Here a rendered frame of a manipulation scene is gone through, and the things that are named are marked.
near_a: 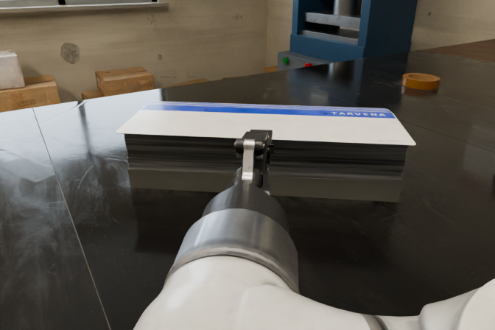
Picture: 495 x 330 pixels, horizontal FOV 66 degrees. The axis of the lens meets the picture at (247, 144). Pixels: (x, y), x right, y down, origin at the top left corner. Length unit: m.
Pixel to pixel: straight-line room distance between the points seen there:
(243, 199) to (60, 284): 0.24
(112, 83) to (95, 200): 2.50
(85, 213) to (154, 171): 0.11
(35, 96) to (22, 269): 2.51
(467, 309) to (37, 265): 0.43
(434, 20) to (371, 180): 2.25
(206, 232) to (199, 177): 0.31
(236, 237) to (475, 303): 0.13
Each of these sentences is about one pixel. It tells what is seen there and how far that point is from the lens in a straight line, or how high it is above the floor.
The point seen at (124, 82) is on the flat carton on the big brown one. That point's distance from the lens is 3.08.
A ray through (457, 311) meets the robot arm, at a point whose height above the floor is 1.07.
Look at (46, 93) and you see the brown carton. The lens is 2.98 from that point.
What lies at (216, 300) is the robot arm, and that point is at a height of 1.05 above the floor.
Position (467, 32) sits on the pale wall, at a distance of 2.66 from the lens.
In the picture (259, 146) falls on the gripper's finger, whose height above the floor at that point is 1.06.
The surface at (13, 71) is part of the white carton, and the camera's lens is 3.00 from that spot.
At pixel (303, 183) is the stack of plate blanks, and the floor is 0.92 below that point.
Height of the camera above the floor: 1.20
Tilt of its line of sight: 24 degrees down
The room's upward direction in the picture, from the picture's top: straight up
